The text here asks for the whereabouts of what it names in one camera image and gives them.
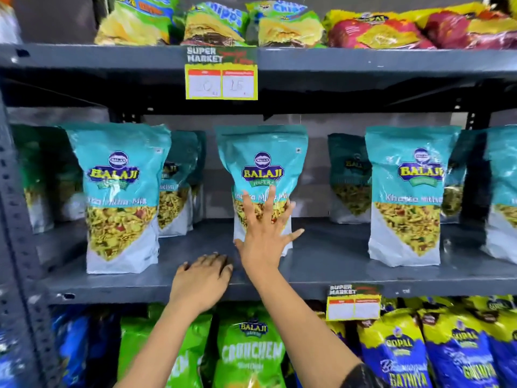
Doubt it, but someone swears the blue snack packet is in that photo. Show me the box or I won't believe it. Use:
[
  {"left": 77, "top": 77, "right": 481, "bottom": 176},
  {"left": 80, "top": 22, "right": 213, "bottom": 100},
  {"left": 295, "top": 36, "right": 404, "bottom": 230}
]
[{"left": 52, "top": 305, "right": 122, "bottom": 388}]

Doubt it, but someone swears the teal snack mix pouch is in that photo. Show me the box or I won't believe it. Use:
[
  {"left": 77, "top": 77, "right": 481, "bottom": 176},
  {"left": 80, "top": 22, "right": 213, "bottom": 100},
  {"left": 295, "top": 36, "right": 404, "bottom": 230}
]
[{"left": 216, "top": 125, "right": 309, "bottom": 257}]

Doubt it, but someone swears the person's right forearm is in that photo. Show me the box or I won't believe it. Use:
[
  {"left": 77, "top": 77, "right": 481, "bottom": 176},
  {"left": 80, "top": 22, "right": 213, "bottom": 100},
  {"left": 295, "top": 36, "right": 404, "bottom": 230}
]
[{"left": 250, "top": 274, "right": 364, "bottom": 388}]

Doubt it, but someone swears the row of yellow blue packets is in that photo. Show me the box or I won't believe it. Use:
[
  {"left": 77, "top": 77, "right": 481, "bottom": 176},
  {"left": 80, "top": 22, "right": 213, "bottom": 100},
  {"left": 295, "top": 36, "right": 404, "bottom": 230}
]
[{"left": 315, "top": 296, "right": 517, "bottom": 388}]

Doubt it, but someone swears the grey metal shelf board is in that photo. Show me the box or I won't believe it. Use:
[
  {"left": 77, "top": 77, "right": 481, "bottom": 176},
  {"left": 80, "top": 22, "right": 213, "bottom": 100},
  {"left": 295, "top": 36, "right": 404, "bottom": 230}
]
[
  {"left": 36, "top": 217, "right": 517, "bottom": 305},
  {"left": 0, "top": 43, "right": 517, "bottom": 115}
]

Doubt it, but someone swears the white plastic packet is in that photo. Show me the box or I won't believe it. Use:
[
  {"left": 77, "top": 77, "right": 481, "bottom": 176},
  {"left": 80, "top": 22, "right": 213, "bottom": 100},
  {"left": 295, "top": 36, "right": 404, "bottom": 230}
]
[{"left": 0, "top": 0, "right": 22, "bottom": 45}]

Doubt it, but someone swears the bright green snack packet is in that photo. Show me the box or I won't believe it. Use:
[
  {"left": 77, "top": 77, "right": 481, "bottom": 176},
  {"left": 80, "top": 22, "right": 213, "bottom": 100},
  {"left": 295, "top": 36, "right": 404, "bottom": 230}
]
[
  {"left": 213, "top": 306, "right": 288, "bottom": 388},
  {"left": 117, "top": 305, "right": 213, "bottom": 388}
]

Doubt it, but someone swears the green yellow chips packet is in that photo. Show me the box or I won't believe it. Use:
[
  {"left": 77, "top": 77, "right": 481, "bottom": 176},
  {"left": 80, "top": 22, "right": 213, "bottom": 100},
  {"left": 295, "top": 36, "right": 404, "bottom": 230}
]
[
  {"left": 246, "top": 0, "right": 326, "bottom": 48},
  {"left": 182, "top": 1, "right": 249, "bottom": 47},
  {"left": 95, "top": 0, "right": 181, "bottom": 46}
]

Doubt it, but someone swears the person's right hand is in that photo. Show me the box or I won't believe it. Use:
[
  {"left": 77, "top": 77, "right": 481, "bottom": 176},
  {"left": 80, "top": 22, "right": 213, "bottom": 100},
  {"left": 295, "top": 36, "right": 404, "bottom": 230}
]
[{"left": 234, "top": 186, "right": 305, "bottom": 279}]

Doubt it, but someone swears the red yellow snack packet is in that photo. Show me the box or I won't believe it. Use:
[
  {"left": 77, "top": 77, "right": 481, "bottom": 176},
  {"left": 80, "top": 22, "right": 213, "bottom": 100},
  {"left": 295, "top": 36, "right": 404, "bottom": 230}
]
[
  {"left": 323, "top": 10, "right": 437, "bottom": 50},
  {"left": 423, "top": 2, "right": 517, "bottom": 50}
]

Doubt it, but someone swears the row of teal packets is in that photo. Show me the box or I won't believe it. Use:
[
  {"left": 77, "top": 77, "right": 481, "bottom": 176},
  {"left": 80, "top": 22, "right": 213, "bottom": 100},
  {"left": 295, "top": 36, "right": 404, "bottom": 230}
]
[{"left": 12, "top": 123, "right": 517, "bottom": 275}]

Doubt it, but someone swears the grey perforated metal upright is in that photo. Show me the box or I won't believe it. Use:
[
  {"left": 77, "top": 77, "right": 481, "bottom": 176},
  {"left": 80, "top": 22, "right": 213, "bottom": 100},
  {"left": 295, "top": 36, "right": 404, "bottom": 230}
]
[{"left": 0, "top": 93, "right": 62, "bottom": 388}]

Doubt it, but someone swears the black sleeve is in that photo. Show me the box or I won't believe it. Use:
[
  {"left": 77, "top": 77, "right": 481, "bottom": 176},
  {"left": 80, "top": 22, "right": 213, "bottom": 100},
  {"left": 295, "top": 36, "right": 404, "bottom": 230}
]
[{"left": 340, "top": 363, "right": 392, "bottom": 388}]

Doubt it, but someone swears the yellow framed price tag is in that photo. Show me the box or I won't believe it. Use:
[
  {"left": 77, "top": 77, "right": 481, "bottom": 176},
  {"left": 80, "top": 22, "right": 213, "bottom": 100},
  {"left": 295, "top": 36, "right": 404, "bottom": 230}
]
[
  {"left": 326, "top": 283, "right": 383, "bottom": 322},
  {"left": 185, "top": 46, "right": 258, "bottom": 101}
]

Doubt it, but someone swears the person's left hand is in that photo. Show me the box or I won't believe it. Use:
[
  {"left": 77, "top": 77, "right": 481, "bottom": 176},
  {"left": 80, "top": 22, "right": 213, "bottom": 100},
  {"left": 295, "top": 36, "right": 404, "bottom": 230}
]
[{"left": 170, "top": 253, "right": 234, "bottom": 316}]

